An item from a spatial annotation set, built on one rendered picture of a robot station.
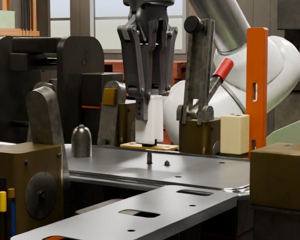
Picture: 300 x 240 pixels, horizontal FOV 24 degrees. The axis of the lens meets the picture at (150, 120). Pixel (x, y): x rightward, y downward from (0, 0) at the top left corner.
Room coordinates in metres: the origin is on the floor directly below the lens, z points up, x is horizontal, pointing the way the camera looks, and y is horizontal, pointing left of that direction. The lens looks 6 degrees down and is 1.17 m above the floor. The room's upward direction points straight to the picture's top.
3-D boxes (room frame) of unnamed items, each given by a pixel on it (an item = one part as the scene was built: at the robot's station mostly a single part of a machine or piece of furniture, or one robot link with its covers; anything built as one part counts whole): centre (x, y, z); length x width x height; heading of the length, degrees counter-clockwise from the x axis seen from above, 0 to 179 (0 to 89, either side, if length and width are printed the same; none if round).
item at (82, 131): (1.08, 0.11, 1.02); 0.03 x 0.03 x 0.07
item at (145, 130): (1.00, 0.01, 1.06); 0.03 x 0.01 x 0.07; 58
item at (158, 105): (1.02, -0.01, 1.06); 0.03 x 0.01 x 0.07; 58
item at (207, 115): (1.12, -0.09, 1.06); 0.03 x 0.01 x 0.03; 148
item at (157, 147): (1.01, 0.00, 1.03); 0.08 x 0.04 x 0.01; 58
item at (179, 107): (1.14, -0.05, 1.06); 0.03 x 0.01 x 0.03; 148
